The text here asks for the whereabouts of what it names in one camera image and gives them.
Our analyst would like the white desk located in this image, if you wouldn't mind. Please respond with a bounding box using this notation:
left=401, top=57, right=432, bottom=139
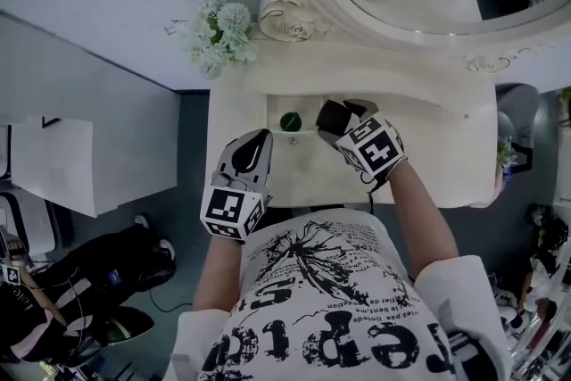
left=0, top=112, right=95, bottom=219

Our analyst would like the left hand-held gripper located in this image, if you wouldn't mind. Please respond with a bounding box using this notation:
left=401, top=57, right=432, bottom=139
left=199, top=128, right=275, bottom=244

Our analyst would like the white black-printed shirt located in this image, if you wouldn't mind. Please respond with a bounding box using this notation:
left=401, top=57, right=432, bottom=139
left=162, top=209, right=515, bottom=381

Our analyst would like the grey upholstered chair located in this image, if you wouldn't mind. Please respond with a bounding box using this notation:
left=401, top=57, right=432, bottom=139
left=494, top=83, right=543, bottom=176

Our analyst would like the black floor cable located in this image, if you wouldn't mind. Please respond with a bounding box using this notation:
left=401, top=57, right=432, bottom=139
left=148, top=286, right=195, bottom=314

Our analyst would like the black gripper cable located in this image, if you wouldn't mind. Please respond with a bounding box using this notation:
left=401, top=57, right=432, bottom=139
left=364, top=182, right=381, bottom=216

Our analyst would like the white wooden drawer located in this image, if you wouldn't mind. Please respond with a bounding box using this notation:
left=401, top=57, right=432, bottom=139
left=264, top=92, right=334, bottom=145

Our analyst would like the white ornate dressing table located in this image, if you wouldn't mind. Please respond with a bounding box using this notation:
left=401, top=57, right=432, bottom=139
left=208, top=37, right=506, bottom=211

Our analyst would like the small green round jar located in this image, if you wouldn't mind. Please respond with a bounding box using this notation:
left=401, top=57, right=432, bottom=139
left=278, top=111, right=303, bottom=133

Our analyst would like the white artificial flower bunch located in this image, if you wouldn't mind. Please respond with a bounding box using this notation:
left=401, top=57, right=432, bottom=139
left=163, top=0, right=261, bottom=81

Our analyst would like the black glossy oval board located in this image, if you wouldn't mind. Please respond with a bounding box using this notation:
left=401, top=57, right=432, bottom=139
left=103, top=304, right=155, bottom=346

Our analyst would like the black wire basket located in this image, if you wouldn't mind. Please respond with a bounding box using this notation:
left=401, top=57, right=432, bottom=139
left=525, top=203, right=557, bottom=229

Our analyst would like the small white green bouquet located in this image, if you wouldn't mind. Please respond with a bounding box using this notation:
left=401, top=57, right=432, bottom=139
left=495, top=135, right=519, bottom=176

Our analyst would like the black green backpack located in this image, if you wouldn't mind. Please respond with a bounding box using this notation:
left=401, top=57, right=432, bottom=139
left=536, top=219, right=570, bottom=252

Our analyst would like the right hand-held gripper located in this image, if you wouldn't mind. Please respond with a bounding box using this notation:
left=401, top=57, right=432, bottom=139
left=317, top=98, right=409, bottom=185

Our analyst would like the black compact case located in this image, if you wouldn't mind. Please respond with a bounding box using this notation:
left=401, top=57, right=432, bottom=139
left=315, top=98, right=354, bottom=136

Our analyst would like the person's left forearm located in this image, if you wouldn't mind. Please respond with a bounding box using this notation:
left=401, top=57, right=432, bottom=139
left=192, top=236, right=247, bottom=314

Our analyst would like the person's right forearm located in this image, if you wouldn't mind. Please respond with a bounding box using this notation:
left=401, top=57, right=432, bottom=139
left=385, top=162, right=461, bottom=280

